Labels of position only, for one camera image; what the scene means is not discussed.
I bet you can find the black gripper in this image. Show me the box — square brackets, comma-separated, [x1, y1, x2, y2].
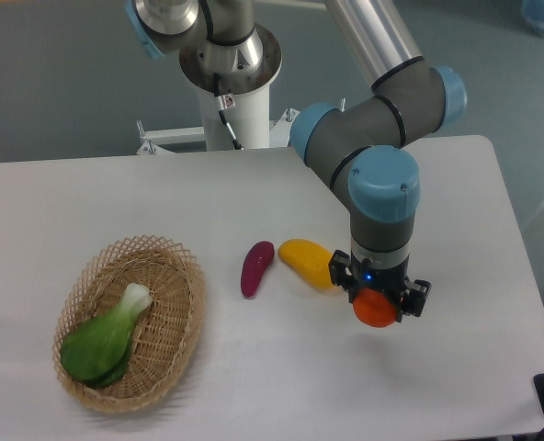
[328, 250, 432, 322]

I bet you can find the orange fruit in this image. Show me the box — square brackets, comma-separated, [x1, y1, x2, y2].
[352, 288, 397, 328]

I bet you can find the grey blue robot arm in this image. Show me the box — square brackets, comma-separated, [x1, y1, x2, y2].
[125, 1, 467, 328]

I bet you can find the woven wicker basket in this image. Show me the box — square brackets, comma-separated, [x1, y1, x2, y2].
[52, 235, 206, 413]

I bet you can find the yellow mango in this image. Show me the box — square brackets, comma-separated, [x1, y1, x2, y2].
[278, 239, 334, 291]

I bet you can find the purple eggplant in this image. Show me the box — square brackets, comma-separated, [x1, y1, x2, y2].
[240, 241, 275, 299]

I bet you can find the green bok choy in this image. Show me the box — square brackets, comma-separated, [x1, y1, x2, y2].
[60, 283, 153, 388]

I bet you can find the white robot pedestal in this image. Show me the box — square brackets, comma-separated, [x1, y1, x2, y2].
[137, 24, 300, 155]

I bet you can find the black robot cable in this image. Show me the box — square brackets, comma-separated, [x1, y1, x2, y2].
[210, 72, 245, 151]

